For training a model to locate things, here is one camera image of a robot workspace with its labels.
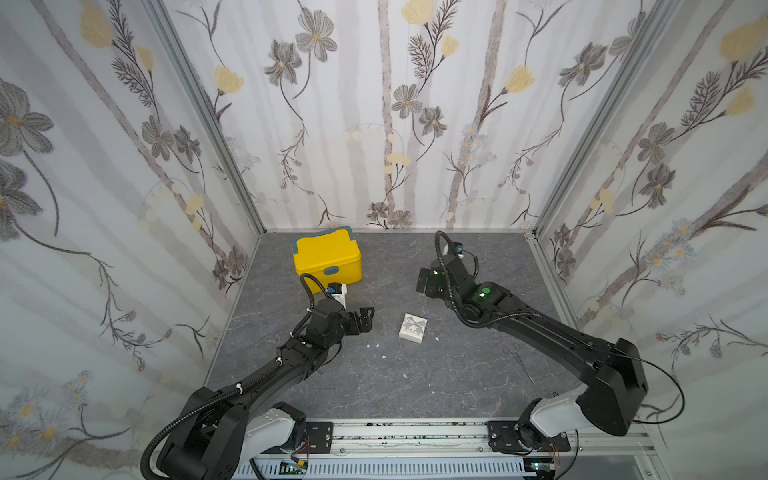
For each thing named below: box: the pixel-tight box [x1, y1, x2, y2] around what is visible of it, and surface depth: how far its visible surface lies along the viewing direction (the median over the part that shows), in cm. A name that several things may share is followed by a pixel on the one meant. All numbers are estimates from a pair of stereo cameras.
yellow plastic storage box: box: [291, 226, 363, 294], surface depth 97 cm
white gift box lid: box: [399, 313, 428, 344], surface depth 92 cm
